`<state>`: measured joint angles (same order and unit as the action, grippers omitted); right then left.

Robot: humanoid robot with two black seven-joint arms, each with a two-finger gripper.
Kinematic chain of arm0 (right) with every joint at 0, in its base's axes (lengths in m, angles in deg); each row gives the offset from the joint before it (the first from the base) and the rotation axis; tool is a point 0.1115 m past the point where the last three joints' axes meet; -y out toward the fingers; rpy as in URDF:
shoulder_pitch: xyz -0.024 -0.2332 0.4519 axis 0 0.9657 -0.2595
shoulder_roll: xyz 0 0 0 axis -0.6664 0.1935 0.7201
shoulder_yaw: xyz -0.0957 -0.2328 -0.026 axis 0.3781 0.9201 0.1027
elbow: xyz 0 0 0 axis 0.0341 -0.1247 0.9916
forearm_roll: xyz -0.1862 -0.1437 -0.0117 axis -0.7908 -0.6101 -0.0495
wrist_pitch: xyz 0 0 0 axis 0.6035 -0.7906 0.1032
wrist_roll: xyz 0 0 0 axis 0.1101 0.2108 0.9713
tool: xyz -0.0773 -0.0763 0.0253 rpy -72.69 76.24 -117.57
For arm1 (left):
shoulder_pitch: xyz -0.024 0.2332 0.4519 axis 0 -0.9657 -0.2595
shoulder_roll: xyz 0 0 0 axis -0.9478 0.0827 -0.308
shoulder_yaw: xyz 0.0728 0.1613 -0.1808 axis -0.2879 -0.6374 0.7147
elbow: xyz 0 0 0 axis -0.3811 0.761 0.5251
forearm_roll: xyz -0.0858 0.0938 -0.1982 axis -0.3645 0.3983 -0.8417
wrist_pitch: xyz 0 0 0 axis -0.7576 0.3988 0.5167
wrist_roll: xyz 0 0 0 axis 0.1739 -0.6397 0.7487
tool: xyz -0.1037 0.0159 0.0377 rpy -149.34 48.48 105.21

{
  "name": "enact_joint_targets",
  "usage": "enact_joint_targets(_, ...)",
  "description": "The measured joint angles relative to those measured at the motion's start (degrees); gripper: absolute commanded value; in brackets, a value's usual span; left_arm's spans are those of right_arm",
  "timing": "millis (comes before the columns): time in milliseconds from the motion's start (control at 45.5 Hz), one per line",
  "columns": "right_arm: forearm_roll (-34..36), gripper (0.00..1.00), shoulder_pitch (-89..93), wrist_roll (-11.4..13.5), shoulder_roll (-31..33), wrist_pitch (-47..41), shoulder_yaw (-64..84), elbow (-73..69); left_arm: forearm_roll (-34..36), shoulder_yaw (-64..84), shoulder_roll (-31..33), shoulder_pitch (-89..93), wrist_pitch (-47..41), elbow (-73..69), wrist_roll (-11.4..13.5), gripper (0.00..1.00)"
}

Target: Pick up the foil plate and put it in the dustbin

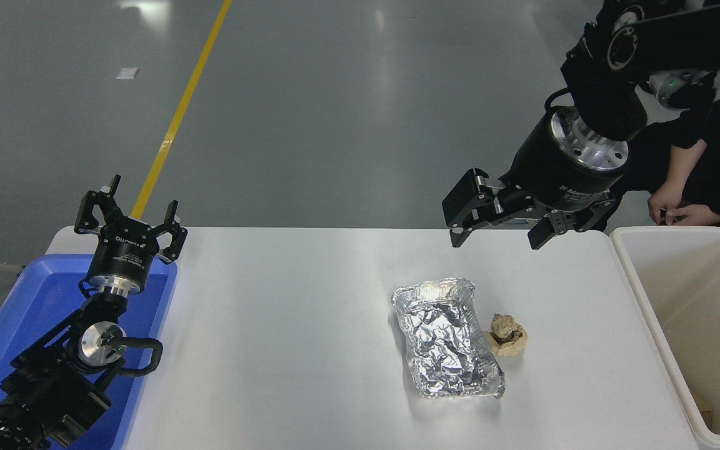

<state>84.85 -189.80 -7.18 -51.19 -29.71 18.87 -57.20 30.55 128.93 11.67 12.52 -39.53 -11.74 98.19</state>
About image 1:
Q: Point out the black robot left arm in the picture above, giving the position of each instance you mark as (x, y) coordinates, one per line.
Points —
(54, 387)

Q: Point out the person's right forearm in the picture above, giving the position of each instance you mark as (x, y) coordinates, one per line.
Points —
(685, 164)

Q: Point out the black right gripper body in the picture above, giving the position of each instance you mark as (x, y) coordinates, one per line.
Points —
(544, 169)

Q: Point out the person's right hand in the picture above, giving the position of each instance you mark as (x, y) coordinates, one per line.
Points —
(663, 200)

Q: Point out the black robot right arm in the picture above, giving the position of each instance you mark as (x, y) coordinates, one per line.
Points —
(604, 94)

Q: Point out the large pale plastic bin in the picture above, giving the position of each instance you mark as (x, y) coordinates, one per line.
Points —
(704, 300)

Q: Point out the tan paper ball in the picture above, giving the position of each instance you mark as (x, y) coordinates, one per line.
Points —
(507, 336)

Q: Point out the person's left hand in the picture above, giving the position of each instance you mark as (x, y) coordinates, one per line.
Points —
(697, 215)

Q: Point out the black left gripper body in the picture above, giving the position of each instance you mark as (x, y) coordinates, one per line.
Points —
(124, 257)

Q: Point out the silver foil tray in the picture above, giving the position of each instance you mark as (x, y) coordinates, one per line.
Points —
(444, 340)

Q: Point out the blue plastic tray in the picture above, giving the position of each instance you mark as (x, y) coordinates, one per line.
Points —
(35, 294)

